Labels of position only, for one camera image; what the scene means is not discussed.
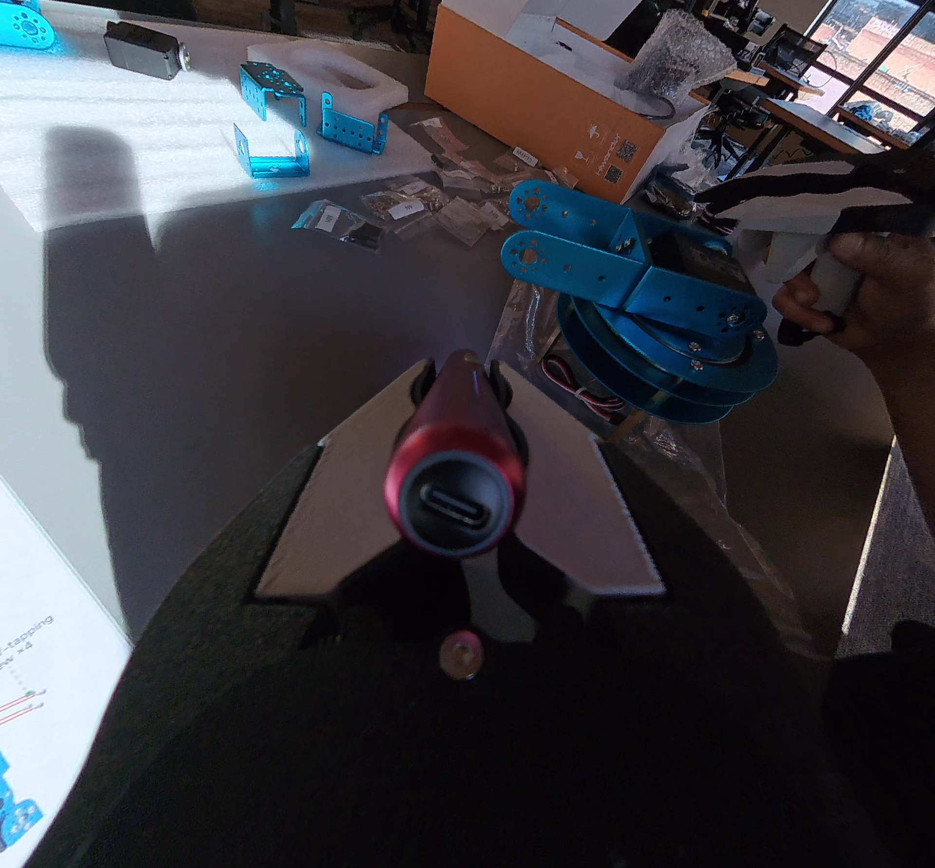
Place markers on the blue robot arm base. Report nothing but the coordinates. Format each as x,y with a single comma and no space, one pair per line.
584,262

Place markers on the person's right forearm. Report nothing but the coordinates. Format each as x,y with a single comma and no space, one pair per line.
917,430

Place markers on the blue perforated bracket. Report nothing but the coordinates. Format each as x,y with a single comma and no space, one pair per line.
267,79

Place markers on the large window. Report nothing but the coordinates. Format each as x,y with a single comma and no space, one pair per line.
884,21

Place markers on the person's right hand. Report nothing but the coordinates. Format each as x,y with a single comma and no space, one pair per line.
898,298

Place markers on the printed instruction sheet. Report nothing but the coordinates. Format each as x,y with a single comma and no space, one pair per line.
44,627

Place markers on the long blue U bracket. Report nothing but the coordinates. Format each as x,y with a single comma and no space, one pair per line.
350,130

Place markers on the orange and white cardboard box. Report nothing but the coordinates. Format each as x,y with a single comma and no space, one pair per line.
526,94

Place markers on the bubble wrap bundle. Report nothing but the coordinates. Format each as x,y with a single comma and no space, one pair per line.
676,57

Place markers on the red electric screwdriver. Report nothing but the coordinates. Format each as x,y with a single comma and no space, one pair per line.
453,444

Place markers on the white foam sheet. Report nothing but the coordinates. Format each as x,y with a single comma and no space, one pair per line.
146,123

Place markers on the small blue U bracket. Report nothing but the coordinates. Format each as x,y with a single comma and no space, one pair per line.
274,167

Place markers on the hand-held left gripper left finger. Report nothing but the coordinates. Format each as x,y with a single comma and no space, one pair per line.
329,517

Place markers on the black servo motor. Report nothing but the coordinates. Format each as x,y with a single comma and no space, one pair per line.
142,50

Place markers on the pile of small screw bags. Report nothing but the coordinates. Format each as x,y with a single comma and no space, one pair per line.
445,203

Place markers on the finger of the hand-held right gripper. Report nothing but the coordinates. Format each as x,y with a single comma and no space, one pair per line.
789,181
789,214

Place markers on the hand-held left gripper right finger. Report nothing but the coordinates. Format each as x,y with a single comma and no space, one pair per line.
584,517

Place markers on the white foam block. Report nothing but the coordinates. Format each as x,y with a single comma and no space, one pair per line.
343,76

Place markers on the clear plastic bag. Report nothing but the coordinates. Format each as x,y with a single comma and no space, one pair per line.
672,459

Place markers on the grey desk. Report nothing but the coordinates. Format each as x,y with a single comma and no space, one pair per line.
292,335

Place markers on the blue round-ended bracket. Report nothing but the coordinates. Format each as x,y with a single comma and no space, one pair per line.
22,17

